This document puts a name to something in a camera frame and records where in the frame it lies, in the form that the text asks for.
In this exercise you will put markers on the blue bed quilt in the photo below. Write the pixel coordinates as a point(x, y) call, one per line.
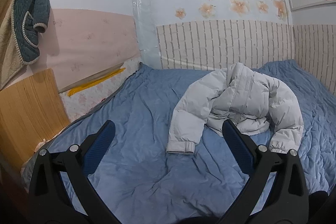
point(141, 182)

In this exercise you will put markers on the green quilted hanging jacket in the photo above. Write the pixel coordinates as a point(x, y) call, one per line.
point(21, 23)

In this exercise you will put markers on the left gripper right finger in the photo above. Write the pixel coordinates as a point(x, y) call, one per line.
point(276, 189)

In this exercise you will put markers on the light grey puffer jacket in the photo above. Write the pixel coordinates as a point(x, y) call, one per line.
point(252, 101)

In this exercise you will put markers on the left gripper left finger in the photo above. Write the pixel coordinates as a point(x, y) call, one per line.
point(60, 190)

